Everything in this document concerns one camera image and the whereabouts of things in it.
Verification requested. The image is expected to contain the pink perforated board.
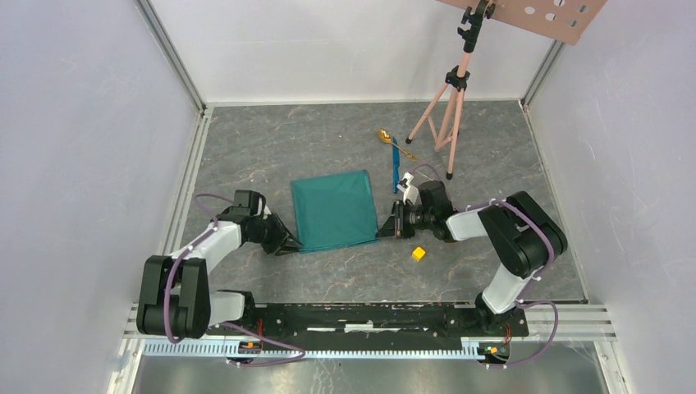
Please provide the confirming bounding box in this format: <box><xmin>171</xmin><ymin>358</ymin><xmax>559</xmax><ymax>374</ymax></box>
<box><xmin>442</xmin><ymin>0</ymin><xmax>607</xmax><ymax>45</ymax></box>

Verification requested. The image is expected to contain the teal cloth napkin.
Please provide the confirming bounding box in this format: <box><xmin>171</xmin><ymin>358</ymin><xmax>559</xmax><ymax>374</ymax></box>
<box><xmin>291</xmin><ymin>170</ymin><xmax>378</xmax><ymax>253</ymax></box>

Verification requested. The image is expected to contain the pink tripod stand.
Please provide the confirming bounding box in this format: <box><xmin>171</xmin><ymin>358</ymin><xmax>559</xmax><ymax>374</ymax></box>
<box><xmin>405</xmin><ymin>1</ymin><xmax>497</xmax><ymax>180</ymax></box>

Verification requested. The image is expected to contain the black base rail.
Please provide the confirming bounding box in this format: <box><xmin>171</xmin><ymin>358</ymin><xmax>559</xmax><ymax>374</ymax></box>
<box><xmin>206</xmin><ymin>302</ymin><xmax>529</xmax><ymax>359</ymax></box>

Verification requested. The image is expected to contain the gold metal spoon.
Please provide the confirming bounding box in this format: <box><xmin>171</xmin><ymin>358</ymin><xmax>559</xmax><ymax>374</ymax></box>
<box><xmin>378</xmin><ymin>129</ymin><xmax>418</xmax><ymax>162</ymax></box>

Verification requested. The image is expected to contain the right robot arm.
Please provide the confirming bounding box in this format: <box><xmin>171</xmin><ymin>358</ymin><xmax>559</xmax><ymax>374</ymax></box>
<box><xmin>376</xmin><ymin>181</ymin><xmax>569</xmax><ymax>335</ymax></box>

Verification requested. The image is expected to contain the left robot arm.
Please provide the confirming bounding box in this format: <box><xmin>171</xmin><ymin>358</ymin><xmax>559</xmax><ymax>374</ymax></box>
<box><xmin>135</xmin><ymin>190</ymin><xmax>303</xmax><ymax>343</ymax></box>

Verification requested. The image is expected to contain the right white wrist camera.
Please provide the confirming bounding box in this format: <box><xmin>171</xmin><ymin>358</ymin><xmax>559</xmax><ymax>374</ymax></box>
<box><xmin>396</xmin><ymin>172</ymin><xmax>419</xmax><ymax>205</ymax></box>

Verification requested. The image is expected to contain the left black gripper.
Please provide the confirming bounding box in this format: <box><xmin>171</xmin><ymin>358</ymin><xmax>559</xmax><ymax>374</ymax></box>
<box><xmin>248</xmin><ymin>213</ymin><xmax>303</xmax><ymax>257</ymax></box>

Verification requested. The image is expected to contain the yellow small cube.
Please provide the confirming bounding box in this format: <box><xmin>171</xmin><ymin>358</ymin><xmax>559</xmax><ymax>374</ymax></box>
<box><xmin>411</xmin><ymin>247</ymin><xmax>426</xmax><ymax>262</ymax></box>

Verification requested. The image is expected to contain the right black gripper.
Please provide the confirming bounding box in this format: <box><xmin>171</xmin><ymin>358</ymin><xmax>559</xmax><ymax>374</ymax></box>
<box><xmin>375</xmin><ymin>199</ymin><xmax>434</xmax><ymax>239</ymax></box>

